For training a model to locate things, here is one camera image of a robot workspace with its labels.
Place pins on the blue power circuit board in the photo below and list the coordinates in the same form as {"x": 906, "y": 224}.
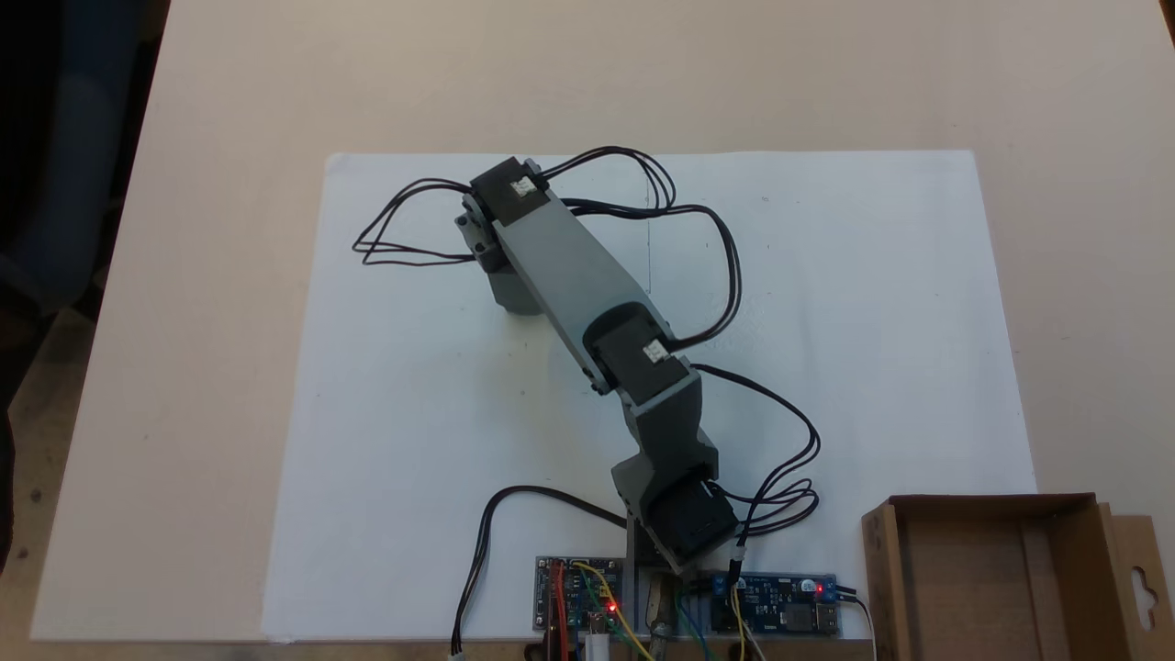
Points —
{"x": 780, "y": 606}

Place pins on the green controller circuit board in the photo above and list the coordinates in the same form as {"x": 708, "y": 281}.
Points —
{"x": 587, "y": 597}

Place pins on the white usb plug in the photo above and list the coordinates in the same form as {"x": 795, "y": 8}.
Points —
{"x": 597, "y": 648}

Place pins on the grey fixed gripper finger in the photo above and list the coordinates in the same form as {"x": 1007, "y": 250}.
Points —
{"x": 519, "y": 296}

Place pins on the brown cardboard box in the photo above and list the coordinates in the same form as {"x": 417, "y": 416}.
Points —
{"x": 973, "y": 588}

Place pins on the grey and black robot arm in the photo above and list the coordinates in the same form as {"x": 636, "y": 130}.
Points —
{"x": 578, "y": 275}

